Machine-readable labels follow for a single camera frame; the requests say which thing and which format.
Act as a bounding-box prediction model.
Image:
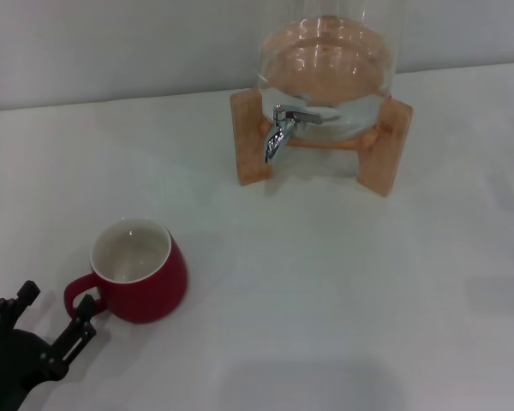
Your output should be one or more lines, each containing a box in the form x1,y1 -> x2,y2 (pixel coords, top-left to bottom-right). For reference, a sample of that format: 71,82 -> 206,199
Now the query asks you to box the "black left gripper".
0,280 -> 105,411

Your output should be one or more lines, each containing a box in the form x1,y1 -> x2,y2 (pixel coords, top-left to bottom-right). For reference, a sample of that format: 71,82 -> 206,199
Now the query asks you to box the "red ceramic cup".
63,217 -> 188,325

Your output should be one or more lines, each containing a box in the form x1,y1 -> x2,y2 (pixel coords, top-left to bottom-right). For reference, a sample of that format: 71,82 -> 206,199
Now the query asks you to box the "chrome faucet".
263,104 -> 299,165

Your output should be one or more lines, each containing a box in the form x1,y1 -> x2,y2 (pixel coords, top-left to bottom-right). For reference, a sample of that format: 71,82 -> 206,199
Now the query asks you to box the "wooden dispenser stand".
230,88 -> 414,199

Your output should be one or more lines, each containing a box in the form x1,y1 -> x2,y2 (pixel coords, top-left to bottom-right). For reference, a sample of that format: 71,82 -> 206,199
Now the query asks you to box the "glass water dispenser jar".
254,0 -> 398,142

